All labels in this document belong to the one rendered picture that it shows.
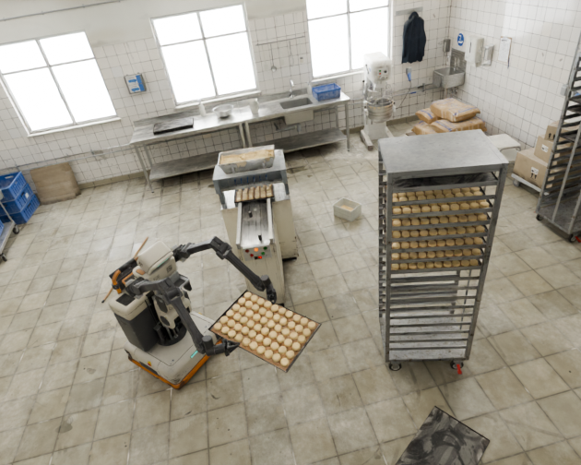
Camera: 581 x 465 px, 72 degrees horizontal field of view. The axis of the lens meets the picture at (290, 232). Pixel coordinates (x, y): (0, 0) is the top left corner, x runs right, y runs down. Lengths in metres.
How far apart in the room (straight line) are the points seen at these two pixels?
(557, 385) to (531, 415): 0.36
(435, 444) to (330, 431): 0.73
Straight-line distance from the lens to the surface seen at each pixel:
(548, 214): 5.27
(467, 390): 3.55
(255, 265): 3.66
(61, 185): 7.60
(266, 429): 3.36
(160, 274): 3.09
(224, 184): 4.09
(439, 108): 6.67
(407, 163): 2.42
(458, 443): 3.30
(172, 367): 3.55
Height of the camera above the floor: 2.91
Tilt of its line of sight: 35 degrees down
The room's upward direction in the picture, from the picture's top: 9 degrees counter-clockwise
